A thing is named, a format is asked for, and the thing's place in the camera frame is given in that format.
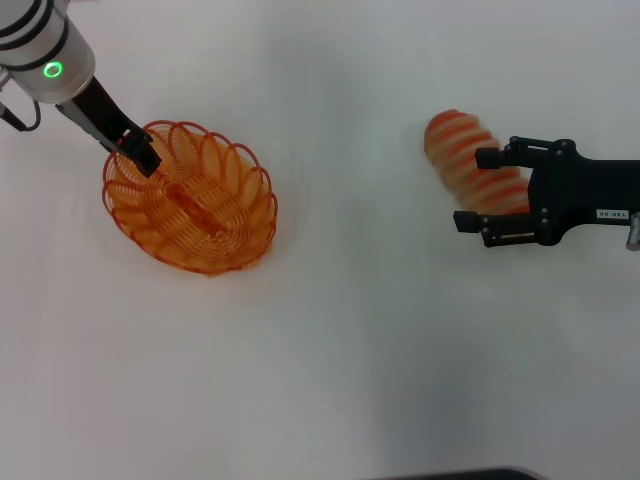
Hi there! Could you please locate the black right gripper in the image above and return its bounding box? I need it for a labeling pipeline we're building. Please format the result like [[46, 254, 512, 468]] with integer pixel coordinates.
[[452, 135, 640, 249]]

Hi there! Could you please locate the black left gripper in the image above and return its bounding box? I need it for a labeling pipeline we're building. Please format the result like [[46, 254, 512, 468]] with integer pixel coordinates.
[[54, 75, 163, 178]]

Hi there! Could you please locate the orange white striped bread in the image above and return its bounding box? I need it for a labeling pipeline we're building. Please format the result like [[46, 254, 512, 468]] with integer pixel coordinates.
[[423, 108, 533, 217]]

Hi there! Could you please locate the orange wire basket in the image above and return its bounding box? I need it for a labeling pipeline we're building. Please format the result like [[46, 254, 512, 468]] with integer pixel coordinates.
[[102, 119, 280, 275]]

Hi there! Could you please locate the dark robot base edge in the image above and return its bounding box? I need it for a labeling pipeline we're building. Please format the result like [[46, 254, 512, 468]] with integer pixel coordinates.
[[394, 465, 539, 480]]

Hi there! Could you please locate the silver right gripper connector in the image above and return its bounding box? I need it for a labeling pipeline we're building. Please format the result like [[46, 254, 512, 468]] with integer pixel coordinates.
[[625, 211, 640, 252]]

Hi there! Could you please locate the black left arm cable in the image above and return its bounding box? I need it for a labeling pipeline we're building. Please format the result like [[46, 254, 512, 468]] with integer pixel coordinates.
[[0, 74, 42, 133]]

